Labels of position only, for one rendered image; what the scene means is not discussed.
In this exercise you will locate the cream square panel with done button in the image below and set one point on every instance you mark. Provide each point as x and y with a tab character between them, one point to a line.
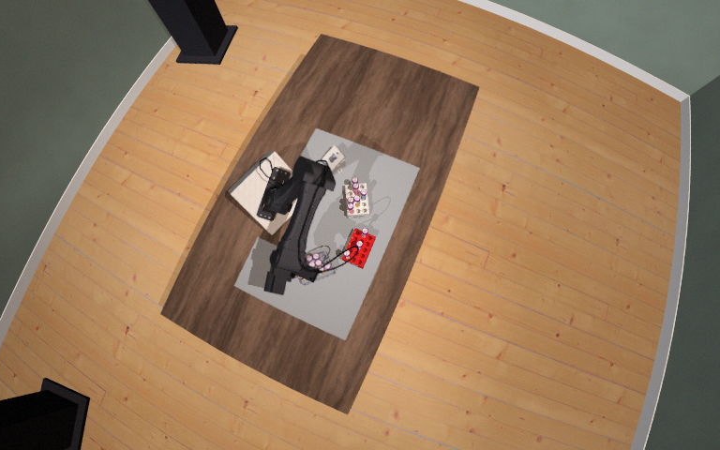
335	159

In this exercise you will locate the white tube rack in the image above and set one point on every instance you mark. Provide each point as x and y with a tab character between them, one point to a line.
358	212

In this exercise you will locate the red tube rack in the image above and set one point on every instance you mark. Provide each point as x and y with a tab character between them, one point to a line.
362	253

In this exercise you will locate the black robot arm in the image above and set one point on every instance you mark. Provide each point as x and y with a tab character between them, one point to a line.
280	200

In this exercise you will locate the grey bench mat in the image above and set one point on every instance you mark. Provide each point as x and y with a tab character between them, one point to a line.
332	303

